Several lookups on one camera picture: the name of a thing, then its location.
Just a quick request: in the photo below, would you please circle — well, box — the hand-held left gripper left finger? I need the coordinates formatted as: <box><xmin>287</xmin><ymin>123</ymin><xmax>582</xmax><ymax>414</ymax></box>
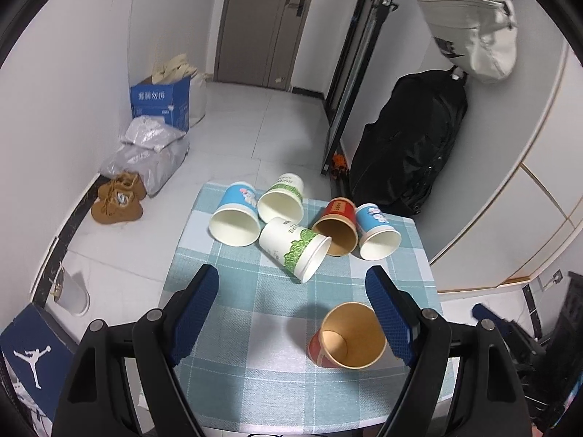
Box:
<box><xmin>52</xmin><ymin>264</ymin><xmax>220</xmax><ymax>437</ymax></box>

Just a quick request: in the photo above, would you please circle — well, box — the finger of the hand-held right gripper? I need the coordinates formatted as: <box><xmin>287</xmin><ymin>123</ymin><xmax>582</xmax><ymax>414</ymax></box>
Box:
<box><xmin>471</xmin><ymin>303</ymin><xmax>547</xmax><ymax>367</ymax></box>

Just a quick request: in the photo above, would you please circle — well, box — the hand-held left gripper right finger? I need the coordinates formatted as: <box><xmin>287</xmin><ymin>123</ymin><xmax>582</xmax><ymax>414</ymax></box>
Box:
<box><xmin>365</xmin><ymin>266</ymin><xmax>533</xmax><ymax>437</ymax></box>

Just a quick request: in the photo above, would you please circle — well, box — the white cup with green print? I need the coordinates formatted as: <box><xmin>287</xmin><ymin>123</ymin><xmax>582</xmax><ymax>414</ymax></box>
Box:
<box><xmin>259</xmin><ymin>217</ymin><xmax>332</xmax><ymax>284</ymax></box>
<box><xmin>256</xmin><ymin>173</ymin><xmax>305</xmax><ymax>225</ymax></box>

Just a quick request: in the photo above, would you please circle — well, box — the red paper cup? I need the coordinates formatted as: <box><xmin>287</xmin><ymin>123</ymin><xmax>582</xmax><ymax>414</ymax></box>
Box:
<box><xmin>309</xmin><ymin>302</ymin><xmax>387</xmax><ymax>369</ymax></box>
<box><xmin>312</xmin><ymin>197</ymin><xmax>360</xmax><ymax>257</ymax></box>

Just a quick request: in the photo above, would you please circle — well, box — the small blue paper cup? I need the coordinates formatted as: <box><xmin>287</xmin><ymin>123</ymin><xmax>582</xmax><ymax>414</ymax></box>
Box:
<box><xmin>354</xmin><ymin>203</ymin><xmax>402</xmax><ymax>261</ymax></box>

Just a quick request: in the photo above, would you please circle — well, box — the white plastic cup with straw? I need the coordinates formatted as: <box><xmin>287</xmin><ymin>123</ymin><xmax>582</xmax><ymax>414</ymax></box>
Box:
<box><xmin>51</xmin><ymin>261</ymin><xmax>90</xmax><ymax>317</ymax></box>

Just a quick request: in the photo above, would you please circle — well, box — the large blue paper cup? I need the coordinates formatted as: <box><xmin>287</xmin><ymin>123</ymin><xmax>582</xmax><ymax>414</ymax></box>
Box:
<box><xmin>208</xmin><ymin>182</ymin><xmax>262</xmax><ymax>245</ymax></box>

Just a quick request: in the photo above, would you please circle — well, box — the teal checked tablecloth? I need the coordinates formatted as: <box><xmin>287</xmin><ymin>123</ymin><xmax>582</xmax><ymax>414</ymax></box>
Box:
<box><xmin>157</xmin><ymin>182</ymin><xmax>456</xmax><ymax>429</ymax></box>

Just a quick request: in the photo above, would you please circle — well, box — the white cabinet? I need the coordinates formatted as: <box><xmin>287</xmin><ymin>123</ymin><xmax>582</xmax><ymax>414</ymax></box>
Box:
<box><xmin>428</xmin><ymin>41</ymin><xmax>583</xmax><ymax>294</ymax></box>

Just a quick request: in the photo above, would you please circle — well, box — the grey plastic parcel bag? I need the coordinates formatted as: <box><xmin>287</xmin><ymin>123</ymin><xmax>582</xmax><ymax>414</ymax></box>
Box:
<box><xmin>99</xmin><ymin>139</ymin><xmax>190</xmax><ymax>197</ymax></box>
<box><xmin>121</xmin><ymin>116</ymin><xmax>187</xmax><ymax>153</ymax></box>

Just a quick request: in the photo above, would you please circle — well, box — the blue shoe box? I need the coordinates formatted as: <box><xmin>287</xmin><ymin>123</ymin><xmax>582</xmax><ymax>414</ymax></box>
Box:
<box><xmin>0</xmin><ymin>303</ymin><xmax>80</xmax><ymax>437</ymax></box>

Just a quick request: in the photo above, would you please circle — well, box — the black backpack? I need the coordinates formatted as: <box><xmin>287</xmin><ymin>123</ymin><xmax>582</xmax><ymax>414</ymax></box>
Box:
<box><xmin>348</xmin><ymin>69</ymin><xmax>469</xmax><ymax>217</ymax></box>

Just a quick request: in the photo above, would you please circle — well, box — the white sack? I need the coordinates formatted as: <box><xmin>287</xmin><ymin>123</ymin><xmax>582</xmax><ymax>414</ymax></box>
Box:
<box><xmin>188</xmin><ymin>73</ymin><xmax>210</xmax><ymax>128</ymax></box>

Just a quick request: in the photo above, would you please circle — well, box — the blue cardboard box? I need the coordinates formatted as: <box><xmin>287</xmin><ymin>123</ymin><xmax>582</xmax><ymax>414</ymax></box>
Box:
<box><xmin>130</xmin><ymin>75</ymin><xmax>192</xmax><ymax>132</ymax></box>

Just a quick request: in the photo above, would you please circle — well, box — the cream cloth bag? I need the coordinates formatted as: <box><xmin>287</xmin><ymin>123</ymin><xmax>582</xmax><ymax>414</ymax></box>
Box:
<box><xmin>152</xmin><ymin>53</ymin><xmax>201</xmax><ymax>83</ymax></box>

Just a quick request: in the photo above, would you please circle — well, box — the white hanging bag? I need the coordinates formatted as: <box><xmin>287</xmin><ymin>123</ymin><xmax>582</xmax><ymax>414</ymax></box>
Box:
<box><xmin>414</xmin><ymin>0</ymin><xmax>519</xmax><ymax>83</ymax></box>

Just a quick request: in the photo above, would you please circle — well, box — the grey door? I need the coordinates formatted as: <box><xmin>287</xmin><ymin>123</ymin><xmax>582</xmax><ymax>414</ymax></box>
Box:
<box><xmin>214</xmin><ymin>0</ymin><xmax>315</xmax><ymax>90</ymax></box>

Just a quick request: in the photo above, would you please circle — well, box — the black metal frame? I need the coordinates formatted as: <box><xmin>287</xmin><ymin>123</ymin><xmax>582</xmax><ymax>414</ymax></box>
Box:
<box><xmin>321</xmin><ymin>0</ymin><xmax>402</xmax><ymax>177</ymax></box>

